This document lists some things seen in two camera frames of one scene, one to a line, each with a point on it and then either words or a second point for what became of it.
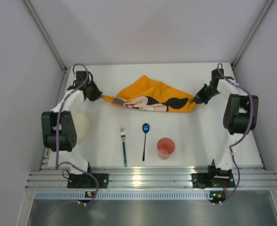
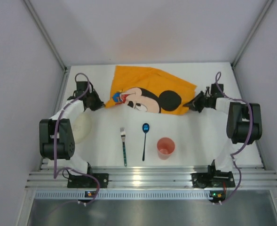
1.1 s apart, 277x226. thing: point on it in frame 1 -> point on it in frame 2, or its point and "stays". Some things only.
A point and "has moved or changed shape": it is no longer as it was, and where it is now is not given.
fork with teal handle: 122,133 stays
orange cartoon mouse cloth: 146,93 has moved or changed shape
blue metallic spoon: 146,128 stays
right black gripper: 203,94 -> 200,102
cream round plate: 83,123 stays
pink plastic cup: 165,147 stays
